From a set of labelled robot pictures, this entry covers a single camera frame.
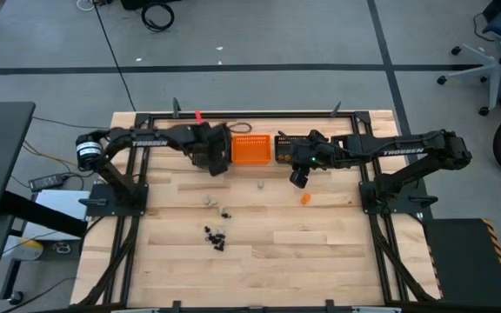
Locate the black desk foot bar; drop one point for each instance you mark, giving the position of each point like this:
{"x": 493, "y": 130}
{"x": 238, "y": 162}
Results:
{"x": 42, "y": 213}

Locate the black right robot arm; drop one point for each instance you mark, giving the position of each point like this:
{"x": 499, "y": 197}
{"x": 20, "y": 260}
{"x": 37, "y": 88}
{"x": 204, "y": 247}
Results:
{"x": 402, "y": 151}

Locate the small white Halloween decoration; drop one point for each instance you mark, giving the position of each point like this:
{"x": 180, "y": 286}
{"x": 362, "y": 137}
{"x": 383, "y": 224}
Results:
{"x": 260, "y": 185}
{"x": 222, "y": 209}
{"x": 207, "y": 200}

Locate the black caster wheel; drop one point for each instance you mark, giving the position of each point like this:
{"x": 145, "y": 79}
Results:
{"x": 15, "y": 297}

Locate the white box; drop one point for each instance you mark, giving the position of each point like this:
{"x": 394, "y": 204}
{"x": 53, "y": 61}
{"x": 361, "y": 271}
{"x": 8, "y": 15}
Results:
{"x": 61, "y": 202}

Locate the office chair with blue seat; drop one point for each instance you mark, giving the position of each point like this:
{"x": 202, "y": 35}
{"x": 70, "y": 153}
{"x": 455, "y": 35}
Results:
{"x": 494, "y": 74}

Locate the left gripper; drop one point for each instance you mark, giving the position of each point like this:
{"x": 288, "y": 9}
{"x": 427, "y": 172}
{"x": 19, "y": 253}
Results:
{"x": 215, "y": 143}

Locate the red clip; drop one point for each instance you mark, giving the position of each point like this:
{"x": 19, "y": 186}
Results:
{"x": 198, "y": 116}

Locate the black equipment base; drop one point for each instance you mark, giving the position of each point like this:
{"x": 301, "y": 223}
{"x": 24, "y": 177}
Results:
{"x": 146, "y": 3}

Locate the black power adapter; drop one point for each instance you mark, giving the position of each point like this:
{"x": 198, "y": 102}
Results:
{"x": 48, "y": 181}

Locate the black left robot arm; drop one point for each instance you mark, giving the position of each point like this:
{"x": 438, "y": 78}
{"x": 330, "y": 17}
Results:
{"x": 150, "y": 142}

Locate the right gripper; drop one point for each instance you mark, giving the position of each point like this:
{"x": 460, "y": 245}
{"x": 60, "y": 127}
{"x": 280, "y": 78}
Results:
{"x": 309, "y": 154}

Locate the orange slotted plastic basket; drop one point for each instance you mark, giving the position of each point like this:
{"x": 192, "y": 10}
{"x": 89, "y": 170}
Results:
{"x": 250, "y": 150}

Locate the black aluminium table frame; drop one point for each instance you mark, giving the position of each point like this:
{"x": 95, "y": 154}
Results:
{"x": 250, "y": 115}

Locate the white and yellow object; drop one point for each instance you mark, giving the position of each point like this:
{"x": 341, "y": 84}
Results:
{"x": 24, "y": 250}

